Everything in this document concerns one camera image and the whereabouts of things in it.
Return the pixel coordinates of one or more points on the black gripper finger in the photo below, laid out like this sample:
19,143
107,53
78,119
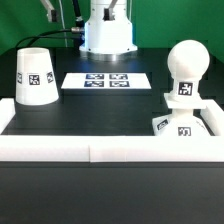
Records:
51,11
109,11

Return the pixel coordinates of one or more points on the white lamp shade cone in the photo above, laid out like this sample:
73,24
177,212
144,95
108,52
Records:
35,80

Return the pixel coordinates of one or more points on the white lamp bulb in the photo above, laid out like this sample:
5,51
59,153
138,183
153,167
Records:
187,62

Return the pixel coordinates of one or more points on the white lamp base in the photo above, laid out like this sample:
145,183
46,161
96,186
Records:
181,122

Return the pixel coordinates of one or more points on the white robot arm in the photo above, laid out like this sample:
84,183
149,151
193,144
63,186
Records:
108,34

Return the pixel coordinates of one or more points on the white marker tag plate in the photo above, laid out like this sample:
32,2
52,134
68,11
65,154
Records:
106,81

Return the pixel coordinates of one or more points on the white left fence bar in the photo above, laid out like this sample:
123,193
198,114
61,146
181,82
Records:
7,112

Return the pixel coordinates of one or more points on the white fence bar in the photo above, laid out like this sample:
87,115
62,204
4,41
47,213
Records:
7,112
99,149
213,115

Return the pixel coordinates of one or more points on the white front fence bar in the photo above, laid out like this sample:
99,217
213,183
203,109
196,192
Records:
99,149

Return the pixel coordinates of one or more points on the white right fence bar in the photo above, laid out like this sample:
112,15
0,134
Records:
213,115

